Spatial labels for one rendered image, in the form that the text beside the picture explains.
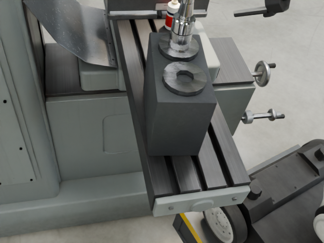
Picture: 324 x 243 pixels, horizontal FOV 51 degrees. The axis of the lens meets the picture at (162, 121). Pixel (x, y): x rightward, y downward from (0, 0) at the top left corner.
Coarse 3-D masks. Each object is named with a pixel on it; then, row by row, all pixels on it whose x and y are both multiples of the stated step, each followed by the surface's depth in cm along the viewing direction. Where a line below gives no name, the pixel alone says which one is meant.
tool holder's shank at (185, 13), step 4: (184, 0) 65; (188, 0) 64; (192, 0) 65; (180, 4) 66; (184, 4) 65; (188, 4) 65; (192, 4) 65; (180, 8) 66; (184, 8) 65; (188, 8) 65; (192, 8) 66; (180, 12) 66; (184, 12) 66; (188, 12) 66; (192, 12) 67; (180, 16) 68; (184, 16) 67; (188, 16) 67
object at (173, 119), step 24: (168, 48) 72; (192, 48) 73; (168, 72) 68; (192, 72) 68; (144, 96) 88; (168, 96) 65; (192, 96) 66; (168, 120) 68; (192, 120) 69; (168, 144) 75; (192, 144) 76
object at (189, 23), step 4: (176, 12) 69; (176, 16) 68; (192, 16) 69; (176, 20) 67; (180, 20) 67; (184, 20) 68; (188, 20) 68; (192, 20) 68; (176, 24) 68; (180, 24) 67; (184, 24) 67; (188, 24) 67; (192, 24) 68
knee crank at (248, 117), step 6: (270, 108) 150; (246, 114) 145; (252, 114) 145; (258, 114) 148; (264, 114) 148; (270, 114) 149; (276, 114) 148; (282, 114) 152; (246, 120) 145; (252, 120) 145; (270, 120) 150
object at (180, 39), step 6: (174, 24) 68; (174, 30) 69; (180, 30) 68; (186, 30) 68; (192, 30) 69; (174, 36) 70; (180, 36) 69; (186, 36) 69; (174, 42) 71; (180, 42) 70; (186, 42) 71; (174, 48) 72; (180, 48) 72; (186, 48) 72
